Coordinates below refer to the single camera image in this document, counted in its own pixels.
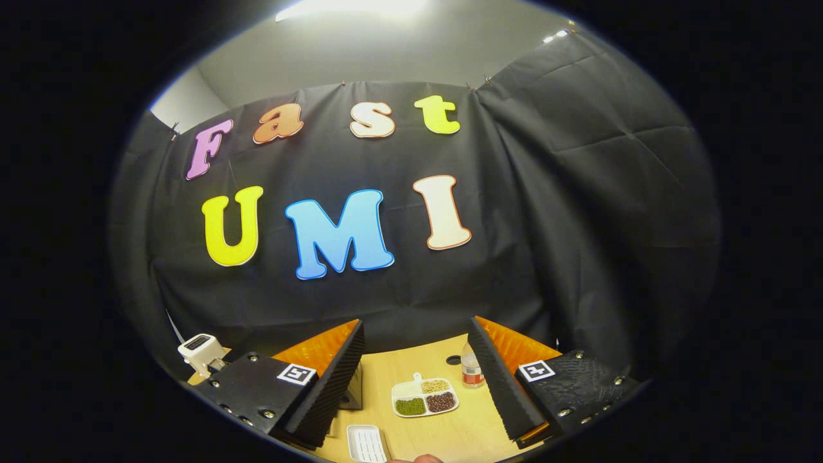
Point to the white toaster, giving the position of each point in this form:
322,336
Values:
199,350

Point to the black backdrop cloth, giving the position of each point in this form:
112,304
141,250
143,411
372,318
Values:
546,225

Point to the small ceiling light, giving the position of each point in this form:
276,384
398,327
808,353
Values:
557,36

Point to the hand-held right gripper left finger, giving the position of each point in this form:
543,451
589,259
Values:
334,392

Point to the large ceiling light panel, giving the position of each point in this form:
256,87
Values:
353,8

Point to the black electric oven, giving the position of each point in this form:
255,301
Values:
352,387

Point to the small white ribbed tray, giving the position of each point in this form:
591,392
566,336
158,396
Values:
366,444

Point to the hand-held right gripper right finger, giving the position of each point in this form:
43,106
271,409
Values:
501,392

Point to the clear bottle with red label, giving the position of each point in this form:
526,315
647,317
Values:
471,373

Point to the white divided dish of beans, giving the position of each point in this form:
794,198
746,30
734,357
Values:
424,397

